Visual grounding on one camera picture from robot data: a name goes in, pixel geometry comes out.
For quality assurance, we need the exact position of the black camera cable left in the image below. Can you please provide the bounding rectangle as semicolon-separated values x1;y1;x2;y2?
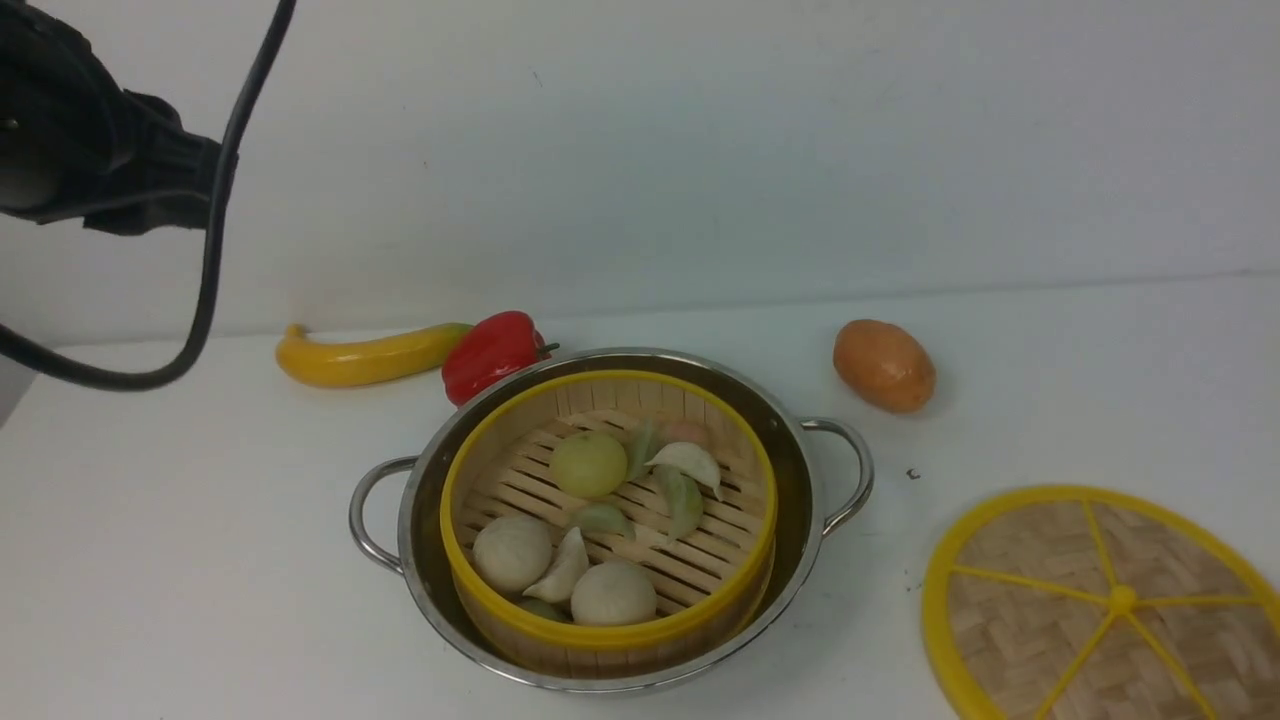
0;0;298;392

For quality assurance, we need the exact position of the green dumpling in middle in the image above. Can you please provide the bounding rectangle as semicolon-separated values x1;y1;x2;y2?
566;502;637;541

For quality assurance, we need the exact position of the white steamed bun left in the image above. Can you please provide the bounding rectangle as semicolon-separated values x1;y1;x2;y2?
472;515;554;594

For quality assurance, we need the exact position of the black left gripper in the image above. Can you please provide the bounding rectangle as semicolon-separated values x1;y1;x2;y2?
40;90;224;237

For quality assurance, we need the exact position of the yellow-rimmed bamboo steamer basket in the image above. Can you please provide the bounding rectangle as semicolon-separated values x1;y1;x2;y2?
439;369;780;679

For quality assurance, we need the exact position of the small green dumpling left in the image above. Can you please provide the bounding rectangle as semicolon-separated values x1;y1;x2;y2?
627;418;660;482

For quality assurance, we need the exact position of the pink dumpling at back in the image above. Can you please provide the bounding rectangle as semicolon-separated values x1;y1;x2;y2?
659;419;712;451

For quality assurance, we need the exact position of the stainless steel pot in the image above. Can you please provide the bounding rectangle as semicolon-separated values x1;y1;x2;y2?
348;348;876;694

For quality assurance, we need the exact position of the brown toy potato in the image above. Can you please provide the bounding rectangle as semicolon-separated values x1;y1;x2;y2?
832;319;937;415

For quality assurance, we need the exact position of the green dumpling at back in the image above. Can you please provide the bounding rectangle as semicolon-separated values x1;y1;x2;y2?
653;465;704;547

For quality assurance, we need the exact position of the white dumpling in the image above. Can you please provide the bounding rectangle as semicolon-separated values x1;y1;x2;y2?
522;527;590;603
645;442;724;500

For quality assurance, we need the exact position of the yellow-rimmed bamboo steamer lid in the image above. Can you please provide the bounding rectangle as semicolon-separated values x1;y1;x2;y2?
920;486;1279;719

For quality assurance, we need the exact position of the yellow toy banana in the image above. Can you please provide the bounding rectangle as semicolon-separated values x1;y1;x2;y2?
275;323;472;389

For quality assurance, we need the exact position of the white dumpling in front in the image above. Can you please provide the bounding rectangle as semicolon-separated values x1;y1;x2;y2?
522;527;590;603

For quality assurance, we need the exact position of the white steamed bun right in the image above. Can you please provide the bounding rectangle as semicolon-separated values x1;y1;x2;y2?
570;560;657;626

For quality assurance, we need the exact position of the yellow steamed bun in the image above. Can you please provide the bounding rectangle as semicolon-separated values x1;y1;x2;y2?
549;430;628;498

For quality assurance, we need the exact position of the white dumpling at back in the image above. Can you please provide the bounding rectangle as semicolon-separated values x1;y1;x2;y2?
645;442;724;500

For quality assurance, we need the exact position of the red toy bell pepper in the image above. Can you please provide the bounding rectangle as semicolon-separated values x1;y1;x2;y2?
442;310;559;407

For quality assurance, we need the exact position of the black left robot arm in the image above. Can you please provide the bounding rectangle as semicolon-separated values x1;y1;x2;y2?
1;1;221;237

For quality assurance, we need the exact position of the white steamed bun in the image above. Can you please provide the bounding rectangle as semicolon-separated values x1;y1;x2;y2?
570;560;657;626
472;515;554;594

